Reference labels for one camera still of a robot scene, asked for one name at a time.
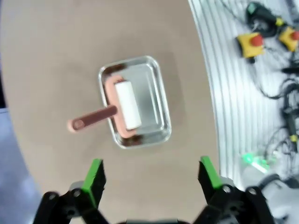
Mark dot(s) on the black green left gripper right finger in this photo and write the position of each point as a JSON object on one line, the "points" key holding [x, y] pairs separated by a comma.
{"points": [[211, 177]]}

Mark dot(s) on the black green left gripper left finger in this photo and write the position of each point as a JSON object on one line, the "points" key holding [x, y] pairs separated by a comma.
{"points": [[91, 182]]}

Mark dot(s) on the pink lint roller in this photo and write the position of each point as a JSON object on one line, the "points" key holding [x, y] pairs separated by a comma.
{"points": [[127, 102]]}

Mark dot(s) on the green lit device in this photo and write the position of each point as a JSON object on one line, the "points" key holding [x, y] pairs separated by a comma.
{"points": [[254, 162]]}

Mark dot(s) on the rectangular steel container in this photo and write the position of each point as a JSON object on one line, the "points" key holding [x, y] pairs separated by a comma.
{"points": [[154, 93]]}

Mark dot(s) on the yellow emergency stop button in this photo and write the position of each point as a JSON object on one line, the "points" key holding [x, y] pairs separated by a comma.
{"points": [[250, 45], [290, 38]]}

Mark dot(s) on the ribbed aluminium base plate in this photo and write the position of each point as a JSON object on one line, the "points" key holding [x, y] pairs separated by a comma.
{"points": [[219, 81]]}

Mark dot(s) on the black device with green switch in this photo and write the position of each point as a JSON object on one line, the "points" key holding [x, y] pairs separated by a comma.
{"points": [[261, 16]]}

